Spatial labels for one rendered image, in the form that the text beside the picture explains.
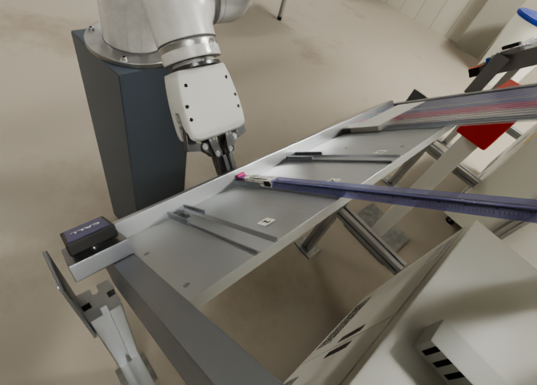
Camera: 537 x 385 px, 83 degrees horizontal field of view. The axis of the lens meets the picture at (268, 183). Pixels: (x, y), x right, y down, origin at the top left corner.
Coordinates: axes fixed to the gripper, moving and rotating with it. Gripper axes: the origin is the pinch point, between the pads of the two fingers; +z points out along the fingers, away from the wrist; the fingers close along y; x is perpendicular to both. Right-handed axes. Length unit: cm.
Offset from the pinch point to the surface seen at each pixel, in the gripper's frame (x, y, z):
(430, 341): 24.6, -10.1, 30.1
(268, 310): -37, -20, 63
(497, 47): -52, -351, 9
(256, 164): 3.6, -3.4, 0.8
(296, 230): 22.6, 7.6, 2.7
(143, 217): 3.6, 15.1, 1.1
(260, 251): 22.4, 11.7, 2.5
